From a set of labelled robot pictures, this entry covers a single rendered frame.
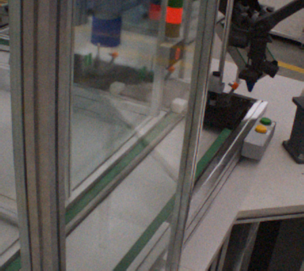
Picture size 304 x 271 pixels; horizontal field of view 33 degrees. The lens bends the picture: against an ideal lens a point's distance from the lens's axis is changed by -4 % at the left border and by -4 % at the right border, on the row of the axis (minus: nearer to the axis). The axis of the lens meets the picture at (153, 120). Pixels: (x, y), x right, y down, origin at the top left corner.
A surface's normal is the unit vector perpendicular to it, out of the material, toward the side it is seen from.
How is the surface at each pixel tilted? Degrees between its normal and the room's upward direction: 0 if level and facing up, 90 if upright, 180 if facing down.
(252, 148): 90
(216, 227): 0
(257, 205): 0
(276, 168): 0
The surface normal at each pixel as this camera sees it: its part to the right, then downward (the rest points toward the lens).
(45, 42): -0.42, 0.39
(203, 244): 0.09, -0.88
